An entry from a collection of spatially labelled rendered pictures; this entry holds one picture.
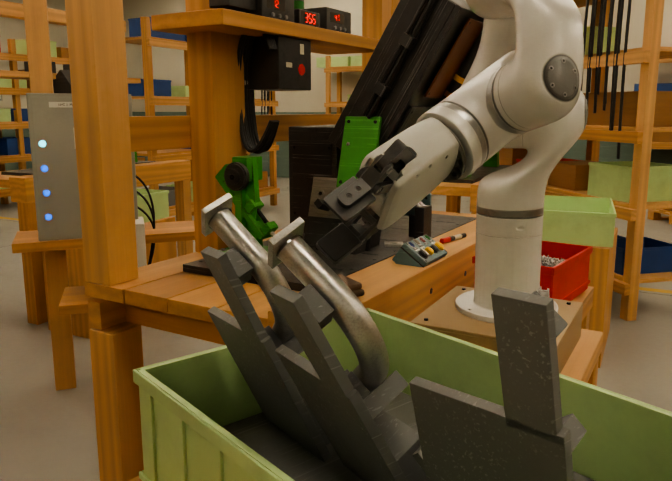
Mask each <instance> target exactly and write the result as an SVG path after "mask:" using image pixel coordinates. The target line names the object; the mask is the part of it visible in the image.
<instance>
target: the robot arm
mask: <svg viewBox="0 0 672 481"><path fill-rule="evenodd" d="M466 2H467V4H468V6H469V8H470V9H471V10H472V11H473V12H474V13H475V14H476V15H478V16H479V17H482V18H484V21H483V30H482V36H481V41H480V45H479V48H478V51H477V54H476V57H475V59H474V61H473V64H472V66H471V68H470V70H469V72H468V74H467V76H466V78H465V79H464V81H463V83H462V85H461V87H460V88H459V89H457V90H456V91H454V92H453V93H452V94H450V95H449V96H448V97H446V98H445V99H443V100H442V101H441V102H439V103H438V104H436V105H435V106H434V107H432V108H431V109H429V110H428V111H427V112H425V113H424V114H422V115H421V116H420V117H419V118H418V120H417V122H416V124H415V125H413V126H411V127H409V128H408V129H406V130H404V131H403V132H401V133H399V134H398V135H396V136H395V137H393V138H391V139H390V140H388V141H387V142H385V143H384V144H382V145H381V146H379V147H378V148H376V149H375V150H373V151H372V152H371V153H369V154H368V155H367V156H366V157H365V158H364V159H363V161H362V163H361V166H360V169H359V171H358V172H357V174H356V177H357V179H356V178H355V177H354V176H353V177H351V178H350V179H348V180H347V181H346V182H344V183H343V184H342V185H340V186H339V187H338V188H336V189H335V190H333V191H332V192H331V193H329V194H328V195H327V196H325V198H324V204H325V205H326V206H327V207H328V208H329V209H330V210H331V211H332V212H333V213H334V214H335V215H336V216H337V217H338V218H339V219H340V220H341V221H342V223H341V224H339V225H338V226H337V227H335V228H334V229H333V230H331V231H330V232H329V233H327V234H326V235H325V236H324V237H322V238H321V239H320V240H318V241H317V243H316V247H317V248H318V249H319V250H320V251H321V252H322V254H323V255H324V256H325V257H326V258H327V259H328V260H329V261H330V262H331V263H332V264H334V265H337V264H338V263H339V262H341V261H342V260H343V259H344V258H346V257H347V256H348V255H349V254H351V253H352V252H353V251H354V250H356V249H357V248H358V247H359V246H361V245H362V244H363V243H365V242H366V240H368V239H370V237H371V235H373V234H375V233H377V232H378V230H379V229H380V230H384V229H386V228H388V227H389V226H390V225H392V224H393V223H395V222H396V221H397V220H398V219H400V218H401V217H402V216H403V215H405V214H406V213H407V212H408V211H409V210H411V209H412V208H413V207H414V206H415V205H417V204H418V203H419V202H420V201H421V200H422V199H423V198H425V197H426V196H427V195H428V194H429V193H431V192H432V191H433V189H435V188H436V187H437V186H438V185H439V184H440V183H441V182H442V181H443V180H445V181H455V180H457V179H463V178H466V177H467V176H469V175H471V174H473V173H474V172H475V170H476V169H477V168H479V167H480V166H481V165H482V164H484V163H485V162H486V161H487V160H489V159H490V158H491V157H492V156H493V155H495V154H496V153H497V152H498V151H500V150H501V149H502V148H524V149H527V155H526V156H525V157H524V158H523V159H522V160H521V161H519V162H518V163H516V164H514V165H511V166H509V167H506V168H503V169H500V170H498V171H495V172H492V173H490V174H488V175H486V176H485V177H483V178H482V179H481V181H480V182H479V186H478V192H477V214H476V246H475V280H474V290H472V291H468V292H465V293H463V294H461V295H459V296H458V297H457V298H456V301H455V306H456V309H457V310H458V311H459V312H460V313H462V314H463V315H465V316H467V317H470V318H473V319H476V320H480V321H484V322H489V323H494V316H493V307H492V299H491V293H492V292H493V291H495V290H496V289H497V288H498V287H501V288H506V289H510V290H515V291H520V292H525V293H530V294H531V293H533V292H534V291H537V292H538V293H539V294H540V295H541V296H544V297H550V295H549V294H550V293H549V288H547V290H542V286H540V272H541V253H542V232H543V214H544V198H545V190H546V185H547V182H548V179H549V176H550V174H551V172H552V171H553V169H554V168H555V166H556V165H557V164H558V162H559V161H560V160H561V159H562V157H563V156H564V155H565V154H566V153H567V152H568V151H569V149H570V148H571V147H572V146H573V145H574V144H575V142H576V141H577V140H578V138H579V137H580V136H581V134H582V132H583V131H584V129H585V127H586V124H587V118H588V104H587V103H588V102H587V99H586V98H585V96H584V94H583V92H582V91H581V85H582V78H583V61H584V37H583V25H582V19H581V15H580V12H579V10H578V7H577V6H576V4H575V2H574V1H573V0H466ZM370 208H371V209H372V210H373V211H374V212H375V214H374V215H373V216H372V215H371V214H370V213H369V212H368V211H367V209H370ZM362 216H363V217H364V218H365V219H366V220H367V221H368V222H366V223H365V225H364V224H363V223H357V222H358V220H359V219H360V218H361V217H362ZM343 222H344V223H346V224H344V223H343ZM356 223H357V224H356Z"/></svg>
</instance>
